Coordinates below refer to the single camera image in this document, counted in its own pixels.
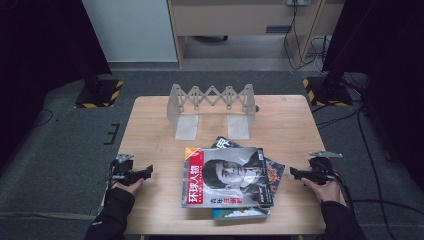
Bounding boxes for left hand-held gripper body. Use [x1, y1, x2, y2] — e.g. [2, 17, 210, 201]
[110, 153, 145, 187]

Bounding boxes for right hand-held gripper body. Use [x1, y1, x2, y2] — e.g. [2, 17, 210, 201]
[308, 151, 344, 186]

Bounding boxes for dark illustrated magazine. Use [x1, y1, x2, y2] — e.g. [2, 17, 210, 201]
[210, 135, 286, 202]

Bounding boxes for grey portrait magazine red label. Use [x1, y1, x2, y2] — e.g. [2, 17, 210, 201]
[181, 146, 275, 210]

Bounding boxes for blue book with map picture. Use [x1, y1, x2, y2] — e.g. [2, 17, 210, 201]
[212, 206, 272, 222]

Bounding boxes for grey expandable metal book rack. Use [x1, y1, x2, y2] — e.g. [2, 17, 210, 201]
[166, 83, 260, 141]

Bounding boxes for person's left hand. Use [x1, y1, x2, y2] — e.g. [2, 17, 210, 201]
[110, 178, 145, 196]

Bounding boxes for person's right hand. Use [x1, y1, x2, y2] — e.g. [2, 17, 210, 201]
[300, 177, 342, 204]

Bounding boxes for black stand base yellow stripes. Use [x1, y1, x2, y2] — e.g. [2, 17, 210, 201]
[302, 76, 354, 108]
[74, 78, 125, 110]

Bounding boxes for dark curtain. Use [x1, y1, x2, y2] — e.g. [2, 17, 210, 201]
[0, 0, 113, 171]
[321, 0, 424, 183]

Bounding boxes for white panel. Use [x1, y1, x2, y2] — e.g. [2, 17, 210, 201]
[81, 0, 179, 64]

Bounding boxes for light wooden desk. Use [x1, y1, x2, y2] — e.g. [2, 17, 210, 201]
[166, 0, 346, 70]

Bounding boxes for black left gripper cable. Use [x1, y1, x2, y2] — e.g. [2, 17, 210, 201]
[103, 159, 118, 208]

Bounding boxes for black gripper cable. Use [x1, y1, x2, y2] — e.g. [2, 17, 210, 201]
[332, 169, 356, 212]
[103, 159, 118, 208]

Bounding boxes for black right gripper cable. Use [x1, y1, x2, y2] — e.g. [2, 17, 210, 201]
[332, 169, 356, 212]

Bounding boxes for long black floor cable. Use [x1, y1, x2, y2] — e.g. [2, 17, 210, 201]
[344, 108, 424, 240]

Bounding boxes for black stand post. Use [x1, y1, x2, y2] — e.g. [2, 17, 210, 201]
[321, 29, 355, 98]
[81, 49, 105, 97]

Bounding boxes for thin black floor cable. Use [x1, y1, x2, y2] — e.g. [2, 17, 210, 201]
[32, 108, 55, 128]

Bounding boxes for white cable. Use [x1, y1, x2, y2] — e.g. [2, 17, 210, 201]
[307, 35, 330, 74]

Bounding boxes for black hanging cable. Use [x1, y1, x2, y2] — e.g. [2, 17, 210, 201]
[282, 0, 314, 72]

